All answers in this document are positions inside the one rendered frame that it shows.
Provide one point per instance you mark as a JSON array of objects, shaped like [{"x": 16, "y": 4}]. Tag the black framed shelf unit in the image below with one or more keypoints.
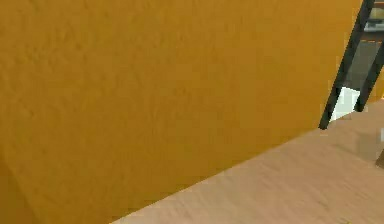
[{"x": 346, "y": 63}]

